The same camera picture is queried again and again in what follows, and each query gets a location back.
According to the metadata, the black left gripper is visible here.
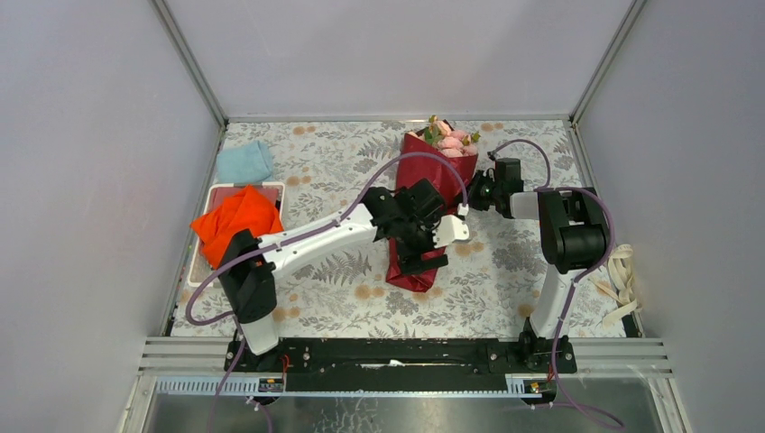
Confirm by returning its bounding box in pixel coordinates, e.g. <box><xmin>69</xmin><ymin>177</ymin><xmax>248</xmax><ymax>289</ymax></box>
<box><xmin>393</xmin><ymin>209</ymin><xmax>447</xmax><ymax>276</ymax></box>

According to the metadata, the dark red wrapping paper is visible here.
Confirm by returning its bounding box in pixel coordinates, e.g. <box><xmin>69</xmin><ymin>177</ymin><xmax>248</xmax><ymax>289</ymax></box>
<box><xmin>386</xmin><ymin>129</ymin><xmax>477</xmax><ymax>293</ymax></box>

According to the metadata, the cream ribbon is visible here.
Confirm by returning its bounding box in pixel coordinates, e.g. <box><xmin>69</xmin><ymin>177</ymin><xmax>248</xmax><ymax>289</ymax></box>
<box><xmin>590</xmin><ymin>244</ymin><xmax>642</xmax><ymax>328</ymax></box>

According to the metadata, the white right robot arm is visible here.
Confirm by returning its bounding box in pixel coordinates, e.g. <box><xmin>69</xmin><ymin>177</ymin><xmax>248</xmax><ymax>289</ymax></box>
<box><xmin>467</xmin><ymin>158</ymin><xmax>613</xmax><ymax>372</ymax></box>

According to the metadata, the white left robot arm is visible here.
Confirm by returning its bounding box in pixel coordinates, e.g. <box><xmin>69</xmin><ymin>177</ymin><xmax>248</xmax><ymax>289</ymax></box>
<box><xmin>217</xmin><ymin>180</ymin><xmax>470</xmax><ymax>371</ymax></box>

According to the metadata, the floral patterned table mat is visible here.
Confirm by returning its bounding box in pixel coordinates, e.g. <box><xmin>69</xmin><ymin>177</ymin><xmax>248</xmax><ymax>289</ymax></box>
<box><xmin>170</xmin><ymin>120</ymin><xmax>625</xmax><ymax>338</ymax></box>

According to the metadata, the orange cloth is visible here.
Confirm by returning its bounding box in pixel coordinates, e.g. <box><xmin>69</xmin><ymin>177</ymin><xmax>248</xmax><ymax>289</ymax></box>
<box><xmin>190</xmin><ymin>185</ymin><xmax>283</xmax><ymax>269</ymax></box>

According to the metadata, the light blue cloth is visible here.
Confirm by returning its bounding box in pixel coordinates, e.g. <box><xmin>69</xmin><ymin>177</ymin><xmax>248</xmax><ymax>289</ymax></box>
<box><xmin>217</xmin><ymin>141</ymin><xmax>274</xmax><ymax>183</ymax></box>

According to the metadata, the white perforated plastic basket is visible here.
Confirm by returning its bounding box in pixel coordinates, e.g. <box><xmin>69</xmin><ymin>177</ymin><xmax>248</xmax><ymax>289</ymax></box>
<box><xmin>187</xmin><ymin>181</ymin><xmax>286</xmax><ymax>288</ymax></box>

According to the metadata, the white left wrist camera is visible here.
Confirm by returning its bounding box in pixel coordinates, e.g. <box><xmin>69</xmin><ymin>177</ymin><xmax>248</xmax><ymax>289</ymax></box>
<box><xmin>433</xmin><ymin>215</ymin><xmax>471</xmax><ymax>249</ymax></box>

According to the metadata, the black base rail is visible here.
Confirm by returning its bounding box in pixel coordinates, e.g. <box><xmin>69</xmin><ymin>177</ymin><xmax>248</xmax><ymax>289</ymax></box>
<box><xmin>224</xmin><ymin>334</ymin><xmax>577</xmax><ymax>392</ymax></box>

